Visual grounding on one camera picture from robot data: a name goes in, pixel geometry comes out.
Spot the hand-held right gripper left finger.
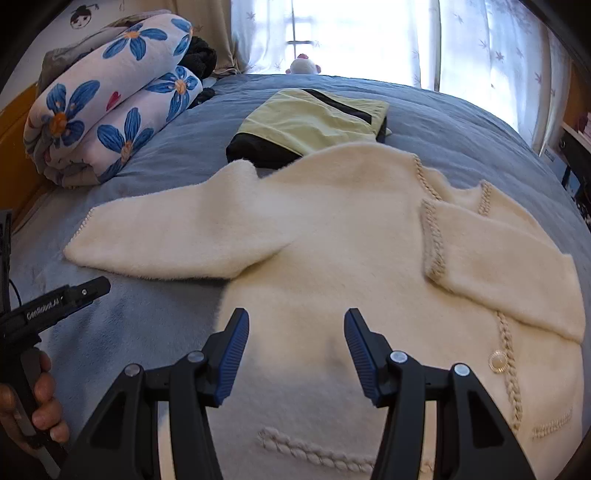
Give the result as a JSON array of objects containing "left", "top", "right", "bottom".
[{"left": 60, "top": 308, "right": 250, "bottom": 480}]

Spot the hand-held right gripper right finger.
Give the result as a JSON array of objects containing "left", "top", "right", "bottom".
[{"left": 344, "top": 308, "right": 536, "bottom": 480}]

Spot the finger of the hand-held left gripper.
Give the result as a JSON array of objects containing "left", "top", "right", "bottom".
[{"left": 58, "top": 276, "right": 112, "bottom": 309}]

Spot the cream fuzzy knit sweater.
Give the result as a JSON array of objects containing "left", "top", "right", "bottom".
[{"left": 64, "top": 142, "right": 587, "bottom": 480}]

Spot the person's left hand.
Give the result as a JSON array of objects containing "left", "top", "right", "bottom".
[{"left": 0, "top": 351, "right": 71, "bottom": 462}]

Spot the grey-blue bed blanket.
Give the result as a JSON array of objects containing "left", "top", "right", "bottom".
[{"left": 9, "top": 73, "right": 583, "bottom": 480}]

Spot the wooden headboard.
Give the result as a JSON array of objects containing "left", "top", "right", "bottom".
[{"left": 0, "top": 85, "right": 51, "bottom": 232}]

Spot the blue floral folded quilt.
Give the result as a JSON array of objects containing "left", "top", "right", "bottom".
[{"left": 23, "top": 13, "right": 204, "bottom": 188}]

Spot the yellow-green and black folded garment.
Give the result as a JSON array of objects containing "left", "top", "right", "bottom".
[{"left": 226, "top": 88, "right": 392, "bottom": 169}]

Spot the black clothing pile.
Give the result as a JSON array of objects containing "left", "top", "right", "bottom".
[{"left": 180, "top": 36, "right": 218, "bottom": 104}]

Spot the beige curtain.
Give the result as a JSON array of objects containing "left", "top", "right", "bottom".
[{"left": 152, "top": 0, "right": 241, "bottom": 72}]

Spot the wooden shelf unit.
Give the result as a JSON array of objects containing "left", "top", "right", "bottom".
[{"left": 538, "top": 60, "right": 591, "bottom": 217}]

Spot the white plush toy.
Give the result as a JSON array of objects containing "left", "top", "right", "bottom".
[{"left": 286, "top": 53, "right": 323, "bottom": 75}]

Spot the white sheer patterned curtain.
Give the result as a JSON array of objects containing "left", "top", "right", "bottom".
[
  {"left": 411, "top": 0, "right": 573, "bottom": 155},
  {"left": 230, "top": 0, "right": 296, "bottom": 75}
]

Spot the cartoon face wall sticker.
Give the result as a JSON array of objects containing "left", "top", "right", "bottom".
[{"left": 69, "top": 4, "right": 101, "bottom": 31}]

